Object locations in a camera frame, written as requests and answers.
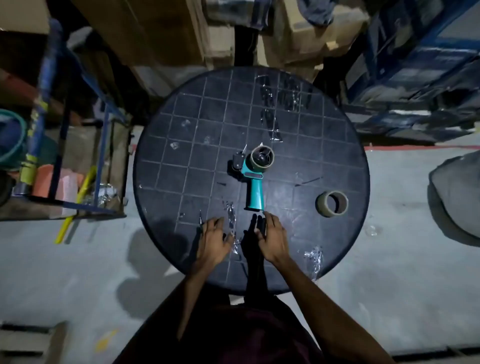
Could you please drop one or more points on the person's right hand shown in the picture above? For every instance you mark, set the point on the person's right hand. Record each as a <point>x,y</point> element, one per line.
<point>272,240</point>

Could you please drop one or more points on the person's left hand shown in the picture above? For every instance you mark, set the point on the person's left hand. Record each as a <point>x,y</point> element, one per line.
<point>212,240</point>

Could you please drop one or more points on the teal tape dispenser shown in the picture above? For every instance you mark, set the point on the teal tape dispenser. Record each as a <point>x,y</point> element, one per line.
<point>255,187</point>

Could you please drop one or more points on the brown tape roll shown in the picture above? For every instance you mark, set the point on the brown tape roll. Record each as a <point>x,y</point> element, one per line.
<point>321,208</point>

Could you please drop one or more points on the cardboard tape roll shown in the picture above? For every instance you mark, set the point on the cardboard tape roll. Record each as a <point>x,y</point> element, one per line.
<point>253,164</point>

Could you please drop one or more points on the person's right forearm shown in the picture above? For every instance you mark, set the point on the person's right forearm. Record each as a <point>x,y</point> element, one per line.
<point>322,315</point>

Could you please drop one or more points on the person's left forearm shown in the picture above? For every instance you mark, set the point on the person's left forearm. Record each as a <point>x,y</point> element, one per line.
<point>193,300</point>

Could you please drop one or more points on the person's maroon shirt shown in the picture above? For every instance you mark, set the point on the person's maroon shirt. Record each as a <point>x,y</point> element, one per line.
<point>243,337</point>

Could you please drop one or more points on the crumpled plastic scrap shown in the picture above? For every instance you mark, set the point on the crumpled plastic scrap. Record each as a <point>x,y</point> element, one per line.
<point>371,230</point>

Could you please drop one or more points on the crumpled clear plastic wrap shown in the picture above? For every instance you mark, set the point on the crumpled clear plastic wrap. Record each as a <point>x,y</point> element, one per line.
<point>103,195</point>

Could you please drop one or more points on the yellow stick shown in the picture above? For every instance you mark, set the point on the yellow stick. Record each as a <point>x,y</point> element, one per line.
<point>63,228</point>

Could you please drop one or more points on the orange plastic dustpan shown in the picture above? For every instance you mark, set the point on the orange plastic dustpan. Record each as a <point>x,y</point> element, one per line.
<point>45,180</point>

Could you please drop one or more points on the grey sack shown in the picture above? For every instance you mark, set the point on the grey sack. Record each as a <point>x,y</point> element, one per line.
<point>461,195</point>

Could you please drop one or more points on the wooden pallet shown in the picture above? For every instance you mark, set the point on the wooden pallet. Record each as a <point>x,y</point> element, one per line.
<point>435,356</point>
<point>26,341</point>

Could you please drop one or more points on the green plastic bucket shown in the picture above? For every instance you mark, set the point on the green plastic bucket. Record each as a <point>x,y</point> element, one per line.
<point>20,146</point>

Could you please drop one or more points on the pile of brown cardboard boxes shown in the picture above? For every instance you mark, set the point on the pile of brown cardboard boxes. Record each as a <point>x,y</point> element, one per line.
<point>150,30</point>

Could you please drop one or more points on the blue metal trolley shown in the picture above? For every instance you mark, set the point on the blue metal trolley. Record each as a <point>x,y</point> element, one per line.
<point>41,86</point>

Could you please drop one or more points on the grey taped package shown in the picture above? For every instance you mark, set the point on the grey taped package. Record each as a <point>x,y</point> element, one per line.
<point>232,11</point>

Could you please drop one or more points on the dark cloth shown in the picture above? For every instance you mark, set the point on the dark cloth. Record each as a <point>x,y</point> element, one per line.
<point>318,11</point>

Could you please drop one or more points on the stack of blue printed boxes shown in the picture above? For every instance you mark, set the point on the stack of blue printed boxes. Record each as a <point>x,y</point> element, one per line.
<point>423,56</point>

